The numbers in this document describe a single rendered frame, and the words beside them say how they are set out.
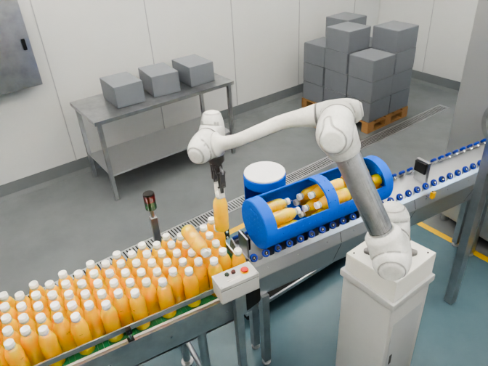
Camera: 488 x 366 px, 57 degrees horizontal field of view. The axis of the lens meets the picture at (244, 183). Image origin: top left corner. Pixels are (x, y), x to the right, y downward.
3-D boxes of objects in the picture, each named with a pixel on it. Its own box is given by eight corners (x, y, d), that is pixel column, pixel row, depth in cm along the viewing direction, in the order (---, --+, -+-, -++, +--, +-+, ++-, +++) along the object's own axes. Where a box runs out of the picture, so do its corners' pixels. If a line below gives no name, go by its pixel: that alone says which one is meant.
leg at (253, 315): (261, 347, 304) (258, 280, 270) (254, 351, 302) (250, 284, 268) (257, 341, 308) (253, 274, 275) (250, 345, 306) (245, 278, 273)
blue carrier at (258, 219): (391, 207, 272) (396, 166, 257) (268, 259, 238) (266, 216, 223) (359, 186, 293) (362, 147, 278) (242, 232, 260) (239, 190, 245)
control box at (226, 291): (259, 288, 214) (258, 272, 209) (222, 305, 206) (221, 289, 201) (249, 275, 222) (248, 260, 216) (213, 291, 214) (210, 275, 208)
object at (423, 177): (427, 183, 296) (430, 163, 288) (423, 185, 294) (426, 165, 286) (415, 176, 303) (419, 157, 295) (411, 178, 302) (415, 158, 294)
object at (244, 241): (251, 256, 244) (250, 238, 238) (247, 258, 243) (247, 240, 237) (242, 246, 252) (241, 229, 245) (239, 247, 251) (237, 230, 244)
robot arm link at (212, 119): (207, 136, 209) (197, 149, 198) (203, 105, 200) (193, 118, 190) (229, 138, 206) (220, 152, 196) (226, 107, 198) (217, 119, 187)
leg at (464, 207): (460, 245, 380) (476, 183, 346) (455, 247, 377) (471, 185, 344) (454, 242, 384) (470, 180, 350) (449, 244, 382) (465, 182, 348)
